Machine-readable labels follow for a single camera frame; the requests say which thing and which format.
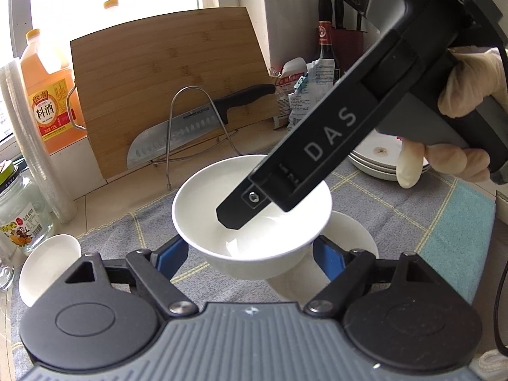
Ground clear glass mug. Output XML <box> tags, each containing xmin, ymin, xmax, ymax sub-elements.
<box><xmin>0</xmin><ymin>252</ymin><xmax>17</xmax><ymax>291</ymax></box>

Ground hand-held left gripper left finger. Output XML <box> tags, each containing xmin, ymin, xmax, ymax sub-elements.
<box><xmin>63</xmin><ymin>234</ymin><xmax>198</xmax><ymax>320</ymax></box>

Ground black handled kitchen knife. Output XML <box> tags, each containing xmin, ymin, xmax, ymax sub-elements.
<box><xmin>127</xmin><ymin>83</ymin><xmax>277</xmax><ymax>170</ymax></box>

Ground white floral bowl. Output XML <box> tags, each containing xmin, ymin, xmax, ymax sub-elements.
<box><xmin>171</xmin><ymin>154</ymin><xmax>333</xmax><ymax>281</ymax></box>
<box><xmin>265</xmin><ymin>210</ymin><xmax>380</xmax><ymax>303</ymax></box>
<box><xmin>18</xmin><ymin>234</ymin><xmax>82</xmax><ymax>307</ymax></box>

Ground dark wooden knife block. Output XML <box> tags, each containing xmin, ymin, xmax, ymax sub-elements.
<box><xmin>331</xmin><ymin>28</ymin><xmax>366</xmax><ymax>72</ymax></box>

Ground glass jar with fruit label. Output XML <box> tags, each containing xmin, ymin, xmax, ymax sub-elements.
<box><xmin>0</xmin><ymin>159</ymin><xmax>55</xmax><ymax>255</ymax></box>

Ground white plate with brown stain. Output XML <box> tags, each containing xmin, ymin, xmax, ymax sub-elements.
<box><xmin>348</xmin><ymin>129</ymin><xmax>430</xmax><ymax>172</ymax></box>

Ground dark soy sauce bottle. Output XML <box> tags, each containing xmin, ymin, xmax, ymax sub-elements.
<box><xmin>315</xmin><ymin>0</ymin><xmax>343</xmax><ymax>81</ymax></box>

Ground person's right hand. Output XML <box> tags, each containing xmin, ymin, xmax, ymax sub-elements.
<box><xmin>397</xmin><ymin>48</ymin><xmax>505</xmax><ymax>189</ymax></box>

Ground metal wire rack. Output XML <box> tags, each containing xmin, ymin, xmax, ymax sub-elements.
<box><xmin>150</xmin><ymin>86</ymin><xmax>244</xmax><ymax>191</ymax></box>

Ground bamboo cutting board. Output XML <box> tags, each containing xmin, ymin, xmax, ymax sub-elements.
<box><xmin>70</xmin><ymin>7</ymin><xmax>279</xmax><ymax>180</ymax></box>

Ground white fruit print plate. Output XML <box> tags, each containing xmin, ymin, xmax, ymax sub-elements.
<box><xmin>351</xmin><ymin>161</ymin><xmax>430</xmax><ymax>177</ymax></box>
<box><xmin>357</xmin><ymin>169</ymin><xmax>429</xmax><ymax>182</ymax></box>

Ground orange and white bag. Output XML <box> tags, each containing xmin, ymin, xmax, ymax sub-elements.
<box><xmin>274</xmin><ymin>57</ymin><xmax>308</xmax><ymax>119</ymax></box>

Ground white plastic box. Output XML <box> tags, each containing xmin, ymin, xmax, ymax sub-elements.
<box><xmin>495</xmin><ymin>190</ymin><xmax>508</xmax><ymax>223</ymax></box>

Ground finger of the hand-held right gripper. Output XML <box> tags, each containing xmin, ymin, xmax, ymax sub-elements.
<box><xmin>215</xmin><ymin>178</ymin><xmax>280</xmax><ymax>231</ymax></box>

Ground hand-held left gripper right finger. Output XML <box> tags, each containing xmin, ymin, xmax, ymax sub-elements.
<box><xmin>304</xmin><ymin>235</ymin><xmax>435</xmax><ymax>318</ymax></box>

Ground white printed plastic bag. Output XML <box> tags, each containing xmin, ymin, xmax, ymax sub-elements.
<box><xmin>288</xmin><ymin>59</ymin><xmax>343</xmax><ymax>130</ymax></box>

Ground orange cooking wine jug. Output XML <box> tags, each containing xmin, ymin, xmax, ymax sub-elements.
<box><xmin>20</xmin><ymin>29</ymin><xmax>87</xmax><ymax>155</ymax></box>

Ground grey teal checked cloth mat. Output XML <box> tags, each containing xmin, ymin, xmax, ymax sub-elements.
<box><xmin>8</xmin><ymin>159</ymin><xmax>498</xmax><ymax>350</ymax></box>

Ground black cable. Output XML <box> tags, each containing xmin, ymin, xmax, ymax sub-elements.
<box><xmin>491</xmin><ymin>278</ymin><xmax>508</xmax><ymax>360</ymax></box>

